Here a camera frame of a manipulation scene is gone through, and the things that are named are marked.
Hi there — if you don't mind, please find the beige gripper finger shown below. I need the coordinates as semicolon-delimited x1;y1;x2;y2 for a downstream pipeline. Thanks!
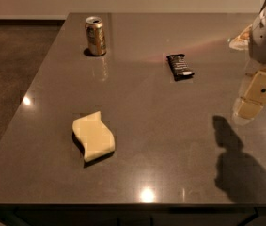
232;98;262;125

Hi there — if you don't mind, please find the yellow wavy sponge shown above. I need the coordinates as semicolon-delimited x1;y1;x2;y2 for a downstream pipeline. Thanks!
72;111;116;163

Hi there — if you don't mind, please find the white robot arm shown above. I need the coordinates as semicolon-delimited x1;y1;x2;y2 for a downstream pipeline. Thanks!
229;0;266;125

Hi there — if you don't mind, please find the black rxbar chocolate wrapper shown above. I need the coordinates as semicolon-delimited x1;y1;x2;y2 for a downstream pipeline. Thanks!
166;54;195;81

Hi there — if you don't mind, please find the gold soda can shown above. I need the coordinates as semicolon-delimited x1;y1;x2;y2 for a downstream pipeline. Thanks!
85;16;106;57

